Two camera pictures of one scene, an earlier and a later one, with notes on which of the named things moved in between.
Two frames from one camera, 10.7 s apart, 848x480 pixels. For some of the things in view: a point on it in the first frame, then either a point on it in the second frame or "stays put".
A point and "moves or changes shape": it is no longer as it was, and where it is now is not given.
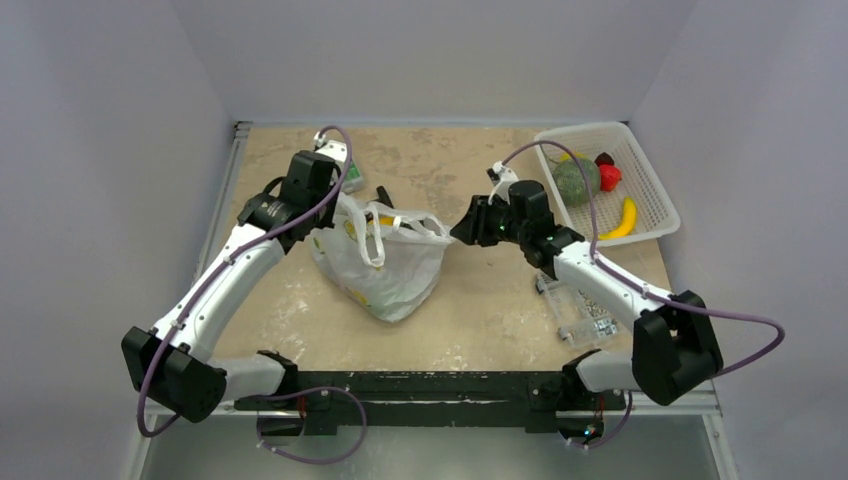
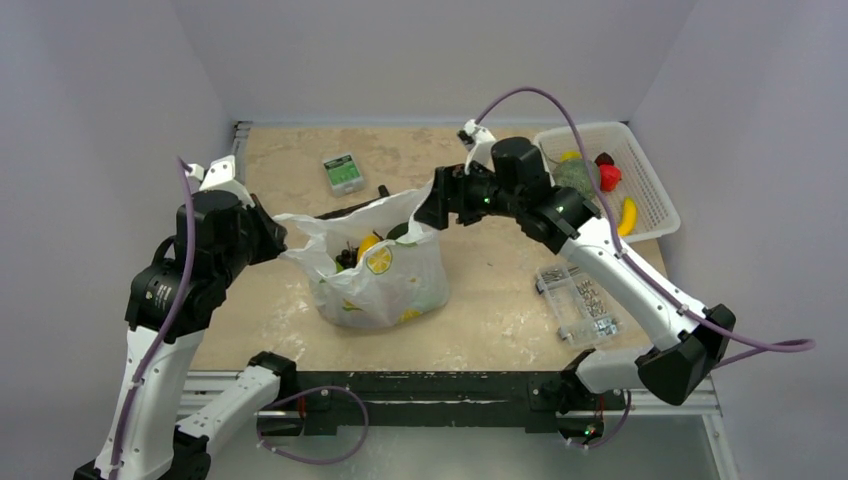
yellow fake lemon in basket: (566, 156) stays put
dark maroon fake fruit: (603, 158) stays put
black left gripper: (334, 178) -> (277, 241)
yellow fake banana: (628, 223) stays put
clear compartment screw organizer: (579, 320) stays put
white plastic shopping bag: (385, 260) moves or changes shape
